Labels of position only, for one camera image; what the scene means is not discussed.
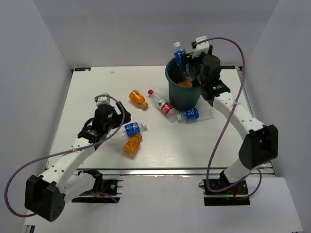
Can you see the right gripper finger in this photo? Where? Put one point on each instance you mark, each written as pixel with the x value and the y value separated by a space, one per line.
pixel 186 59
pixel 210 51

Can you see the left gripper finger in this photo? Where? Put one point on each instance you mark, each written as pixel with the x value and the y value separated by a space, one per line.
pixel 126 117
pixel 120 107

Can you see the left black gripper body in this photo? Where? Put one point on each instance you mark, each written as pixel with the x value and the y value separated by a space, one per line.
pixel 117 121

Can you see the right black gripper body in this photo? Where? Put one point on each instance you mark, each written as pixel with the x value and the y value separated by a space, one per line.
pixel 196 64

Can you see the blue label bottle front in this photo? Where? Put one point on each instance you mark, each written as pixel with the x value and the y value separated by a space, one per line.
pixel 186 75

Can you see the blue label bottle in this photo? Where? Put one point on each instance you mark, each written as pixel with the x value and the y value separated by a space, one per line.
pixel 186 75
pixel 128 131
pixel 195 114

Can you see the orange juice bottle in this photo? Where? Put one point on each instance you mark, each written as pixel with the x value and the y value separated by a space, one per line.
pixel 132 145
pixel 138 99
pixel 186 84

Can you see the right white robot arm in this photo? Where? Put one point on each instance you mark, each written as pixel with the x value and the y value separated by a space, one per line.
pixel 260 141

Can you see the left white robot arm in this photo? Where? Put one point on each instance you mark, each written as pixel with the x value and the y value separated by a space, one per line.
pixel 47 194

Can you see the dark green plastic bin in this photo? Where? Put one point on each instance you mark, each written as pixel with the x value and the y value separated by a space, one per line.
pixel 180 97

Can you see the right black logo sticker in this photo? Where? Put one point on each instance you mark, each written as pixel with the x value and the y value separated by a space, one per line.
pixel 228 67

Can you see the black logo sticker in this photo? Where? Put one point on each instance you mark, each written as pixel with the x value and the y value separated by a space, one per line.
pixel 82 69
pixel 228 67

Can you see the red label water bottle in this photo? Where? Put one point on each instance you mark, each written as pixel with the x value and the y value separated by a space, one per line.
pixel 164 106

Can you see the left black logo sticker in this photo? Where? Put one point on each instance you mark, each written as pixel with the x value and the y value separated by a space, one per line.
pixel 82 69

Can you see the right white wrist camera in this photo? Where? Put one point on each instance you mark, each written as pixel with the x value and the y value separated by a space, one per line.
pixel 200 45

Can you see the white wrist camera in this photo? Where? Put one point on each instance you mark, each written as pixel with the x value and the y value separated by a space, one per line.
pixel 200 45
pixel 103 99

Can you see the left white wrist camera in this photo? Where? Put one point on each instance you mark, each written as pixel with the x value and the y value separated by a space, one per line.
pixel 103 99

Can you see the aluminium table frame rail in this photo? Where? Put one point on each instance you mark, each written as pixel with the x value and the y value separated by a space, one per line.
pixel 122 172

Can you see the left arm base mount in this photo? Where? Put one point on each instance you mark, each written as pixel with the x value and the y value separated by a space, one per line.
pixel 106 189

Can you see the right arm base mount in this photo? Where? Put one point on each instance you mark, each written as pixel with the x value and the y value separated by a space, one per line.
pixel 235 196

